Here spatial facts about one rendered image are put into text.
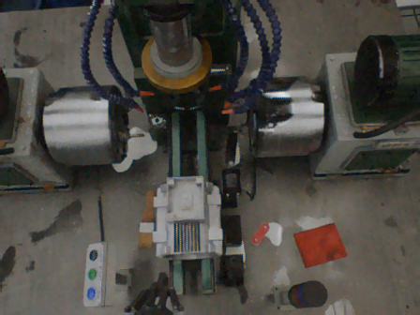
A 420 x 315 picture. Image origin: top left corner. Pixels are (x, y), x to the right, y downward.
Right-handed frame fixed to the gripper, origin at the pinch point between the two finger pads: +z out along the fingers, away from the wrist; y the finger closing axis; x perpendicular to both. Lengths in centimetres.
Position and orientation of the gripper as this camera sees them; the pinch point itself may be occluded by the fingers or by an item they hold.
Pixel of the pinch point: (161, 284)
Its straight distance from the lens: 103.4
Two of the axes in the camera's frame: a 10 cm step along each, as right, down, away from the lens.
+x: 0.2, 9.8, 1.7
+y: -10.0, 0.2, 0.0
